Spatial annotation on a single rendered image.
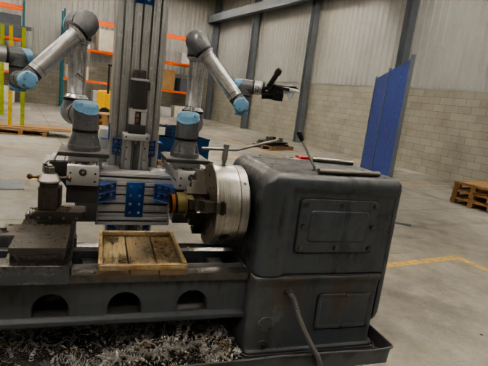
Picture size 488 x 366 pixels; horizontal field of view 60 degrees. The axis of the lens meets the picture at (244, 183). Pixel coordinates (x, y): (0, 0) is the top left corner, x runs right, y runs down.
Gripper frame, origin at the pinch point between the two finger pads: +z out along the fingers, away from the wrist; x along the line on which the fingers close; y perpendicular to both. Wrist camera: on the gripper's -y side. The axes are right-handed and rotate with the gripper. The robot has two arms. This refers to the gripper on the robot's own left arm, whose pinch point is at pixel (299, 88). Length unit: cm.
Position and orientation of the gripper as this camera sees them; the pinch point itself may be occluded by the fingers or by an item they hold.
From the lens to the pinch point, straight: 235.7
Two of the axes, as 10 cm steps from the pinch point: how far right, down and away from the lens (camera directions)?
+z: 9.9, 1.2, 0.0
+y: -1.2, 9.4, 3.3
